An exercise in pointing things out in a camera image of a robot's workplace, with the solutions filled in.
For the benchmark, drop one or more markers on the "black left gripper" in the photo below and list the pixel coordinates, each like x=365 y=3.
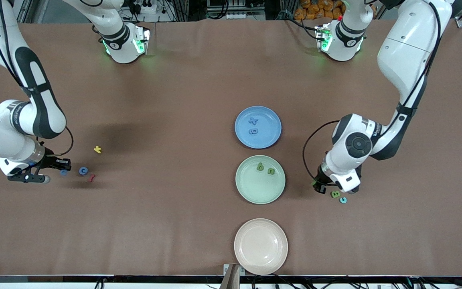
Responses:
x=320 y=177

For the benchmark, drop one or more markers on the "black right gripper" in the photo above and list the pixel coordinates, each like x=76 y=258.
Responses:
x=50 y=161

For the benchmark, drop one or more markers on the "green digit 6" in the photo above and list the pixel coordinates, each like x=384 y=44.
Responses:
x=260 y=167

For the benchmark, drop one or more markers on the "blue letter a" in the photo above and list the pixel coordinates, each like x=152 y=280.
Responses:
x=253 y=133

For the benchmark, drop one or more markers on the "blue letter X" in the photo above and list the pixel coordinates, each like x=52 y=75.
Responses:
x=254 y=121

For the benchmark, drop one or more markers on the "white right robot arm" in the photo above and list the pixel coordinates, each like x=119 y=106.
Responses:
x=10 y=150

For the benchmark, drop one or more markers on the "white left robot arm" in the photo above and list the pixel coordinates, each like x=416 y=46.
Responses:
x=343 y=160

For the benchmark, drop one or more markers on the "green letter B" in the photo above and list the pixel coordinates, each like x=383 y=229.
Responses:
x=335 y=194

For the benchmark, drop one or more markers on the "blue letter G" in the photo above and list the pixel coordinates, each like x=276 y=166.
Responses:
x=80 y=170

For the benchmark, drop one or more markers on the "teal letter c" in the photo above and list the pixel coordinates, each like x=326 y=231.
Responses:
x=340 y=200

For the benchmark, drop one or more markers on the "red letter I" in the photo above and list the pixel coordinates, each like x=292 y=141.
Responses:
x=91 y=178

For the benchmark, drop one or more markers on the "yellow letter k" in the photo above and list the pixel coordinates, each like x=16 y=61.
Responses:
x=98 y=149

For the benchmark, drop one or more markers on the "green plate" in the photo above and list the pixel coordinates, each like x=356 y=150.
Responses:
x=260 y=188

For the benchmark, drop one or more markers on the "blue plate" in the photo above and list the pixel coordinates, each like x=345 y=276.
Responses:
x=269 y=136

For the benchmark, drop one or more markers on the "beige plate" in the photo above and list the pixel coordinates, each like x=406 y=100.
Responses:
x=261 y=247

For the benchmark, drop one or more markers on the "orange fruit bag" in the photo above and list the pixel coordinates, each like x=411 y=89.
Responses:
x=315 y=10

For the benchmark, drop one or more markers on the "white power strip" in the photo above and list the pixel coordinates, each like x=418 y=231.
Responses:
x=146 y=8

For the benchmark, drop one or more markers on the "grey power strip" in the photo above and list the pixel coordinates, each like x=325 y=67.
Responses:
x=243 y=16

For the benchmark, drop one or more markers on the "metal table bracket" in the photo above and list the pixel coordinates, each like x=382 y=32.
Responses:
x=231 y=279

